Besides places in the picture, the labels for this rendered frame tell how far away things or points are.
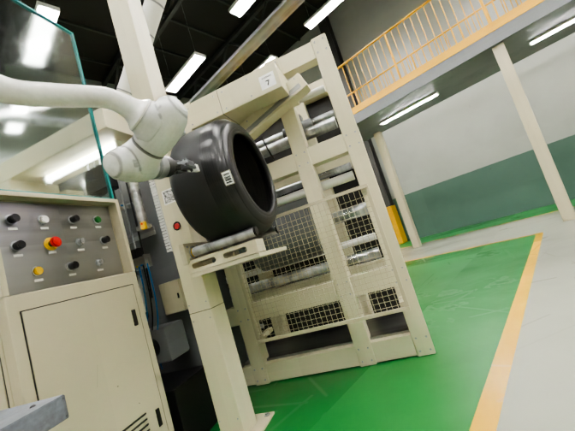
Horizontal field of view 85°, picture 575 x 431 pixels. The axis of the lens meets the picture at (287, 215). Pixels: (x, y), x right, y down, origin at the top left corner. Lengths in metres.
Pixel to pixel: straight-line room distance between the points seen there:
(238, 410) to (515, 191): 9.00
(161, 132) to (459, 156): 9.47
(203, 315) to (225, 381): 0.32
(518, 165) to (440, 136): 2.06
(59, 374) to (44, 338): 0.13
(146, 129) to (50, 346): 0.84
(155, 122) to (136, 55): 1.12
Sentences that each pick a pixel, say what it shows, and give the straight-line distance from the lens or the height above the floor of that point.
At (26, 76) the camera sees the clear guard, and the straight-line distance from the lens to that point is 1.86.
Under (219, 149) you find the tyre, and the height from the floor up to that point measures 1.26.
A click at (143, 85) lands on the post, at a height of 1.83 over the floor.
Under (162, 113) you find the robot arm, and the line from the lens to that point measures 0.96.
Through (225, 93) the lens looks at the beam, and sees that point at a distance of 1.97.
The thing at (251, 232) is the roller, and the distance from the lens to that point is 1.38.
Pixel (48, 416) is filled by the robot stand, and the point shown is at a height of 0.63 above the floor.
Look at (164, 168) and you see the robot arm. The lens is 1.12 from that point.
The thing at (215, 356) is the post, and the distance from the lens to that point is 1.69.
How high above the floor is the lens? 0.77
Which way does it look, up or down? 6 degrees up
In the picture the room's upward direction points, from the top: 17 degrees counter-clockwise
